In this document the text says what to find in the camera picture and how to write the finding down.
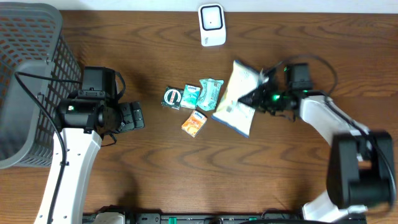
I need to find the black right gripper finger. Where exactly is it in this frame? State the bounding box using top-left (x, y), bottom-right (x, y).
top-left (261, 68), bottom-right (277, 90)
top-left (238, 85), bottom-right (267, 108)

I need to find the green wet wipes pack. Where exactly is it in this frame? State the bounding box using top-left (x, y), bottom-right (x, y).
top-left (197, 78), bottom-right (224, 111)

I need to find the roll of tape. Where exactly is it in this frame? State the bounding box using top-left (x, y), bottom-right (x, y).
top-left (161, 86), bottom-right (183, 110)

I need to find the orange tissue pack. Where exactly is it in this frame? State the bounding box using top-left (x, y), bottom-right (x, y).
top-left (182, 110), bottom-right (208, 138)

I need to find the small green wipes pack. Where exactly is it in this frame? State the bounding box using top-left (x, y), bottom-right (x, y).
top-left (180, 85), bottom-right (201, 110)

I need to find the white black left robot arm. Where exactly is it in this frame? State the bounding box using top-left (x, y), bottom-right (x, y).
top-left (35, 99), bottom-right (145, 223)

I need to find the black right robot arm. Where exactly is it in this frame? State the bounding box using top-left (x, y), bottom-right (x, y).
top-left (238, 63), bottom-right (397, 223)

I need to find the white barcode scanner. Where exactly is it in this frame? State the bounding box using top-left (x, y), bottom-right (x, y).
top-left (198, 3), bottom-right (226, 47)

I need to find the black plastic mesh basket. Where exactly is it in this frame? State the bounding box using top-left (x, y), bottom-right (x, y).
top-left (1, 2), bottom-right (82, 169)

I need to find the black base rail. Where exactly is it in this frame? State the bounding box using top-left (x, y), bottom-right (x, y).
top-left (82, 212), bottom-right (368, 224)

